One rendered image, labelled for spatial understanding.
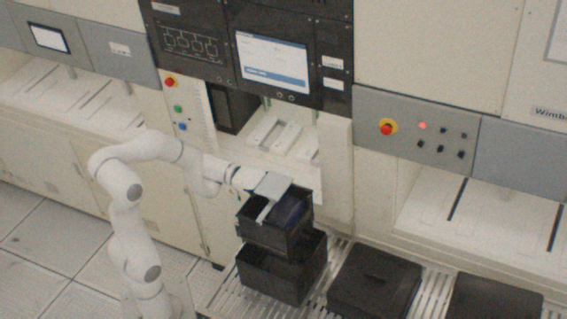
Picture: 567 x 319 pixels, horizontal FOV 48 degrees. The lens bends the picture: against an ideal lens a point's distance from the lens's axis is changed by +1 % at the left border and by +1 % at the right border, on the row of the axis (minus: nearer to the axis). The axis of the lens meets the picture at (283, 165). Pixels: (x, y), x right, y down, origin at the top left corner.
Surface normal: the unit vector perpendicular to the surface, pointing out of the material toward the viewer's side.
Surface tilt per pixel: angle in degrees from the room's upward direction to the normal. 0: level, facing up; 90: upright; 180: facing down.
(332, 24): 90
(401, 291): 0
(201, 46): 90
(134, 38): 90
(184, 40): 90
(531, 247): 0
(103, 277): 0
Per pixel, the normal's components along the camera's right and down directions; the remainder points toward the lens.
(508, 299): -0.09, -0.71
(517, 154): -0.46, 0.66
